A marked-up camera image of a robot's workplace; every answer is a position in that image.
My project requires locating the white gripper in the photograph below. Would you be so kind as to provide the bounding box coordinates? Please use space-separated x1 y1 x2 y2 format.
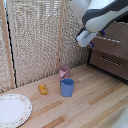
75 27 107 48

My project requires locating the blue cup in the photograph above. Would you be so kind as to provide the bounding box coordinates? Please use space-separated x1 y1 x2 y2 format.
60 78 75 98

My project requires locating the pink cup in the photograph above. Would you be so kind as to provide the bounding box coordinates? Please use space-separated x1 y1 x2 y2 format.
58 65 72 81

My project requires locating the narrow bamboo screen panel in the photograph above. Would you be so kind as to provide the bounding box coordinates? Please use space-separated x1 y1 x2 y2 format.
63 0 91 70

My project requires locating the dark brown cabinet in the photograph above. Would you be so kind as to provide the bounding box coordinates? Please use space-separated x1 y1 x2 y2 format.
86 20 128 82

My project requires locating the wide bamboo screen panel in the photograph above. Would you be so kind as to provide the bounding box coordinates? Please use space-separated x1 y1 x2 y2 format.
6 0 64 87

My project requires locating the small yellow block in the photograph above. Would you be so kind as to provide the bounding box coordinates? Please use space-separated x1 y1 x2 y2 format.
37 83 49 96

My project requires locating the white rounded object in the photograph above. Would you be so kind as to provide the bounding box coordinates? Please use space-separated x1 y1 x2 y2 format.
111 105 128 128

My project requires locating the white patterned plate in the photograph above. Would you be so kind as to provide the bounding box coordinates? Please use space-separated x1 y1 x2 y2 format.
0 93 33 128

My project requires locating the long silver drawer handle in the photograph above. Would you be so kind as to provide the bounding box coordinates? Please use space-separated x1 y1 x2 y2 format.
96 35 122 44

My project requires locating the brown drawer front, long handle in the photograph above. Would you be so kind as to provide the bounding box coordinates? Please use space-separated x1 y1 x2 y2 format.
91 21 128 52

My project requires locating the short silver drawer handle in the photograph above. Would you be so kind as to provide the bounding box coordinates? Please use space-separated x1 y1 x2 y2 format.
96 55 123 67

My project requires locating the brown drawer front, short handle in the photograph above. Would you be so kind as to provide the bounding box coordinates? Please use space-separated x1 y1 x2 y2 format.
89 49 128 80

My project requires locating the wooden screen post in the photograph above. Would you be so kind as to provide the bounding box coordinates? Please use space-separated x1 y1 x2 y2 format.
0 0 17 90
56 0 67 72

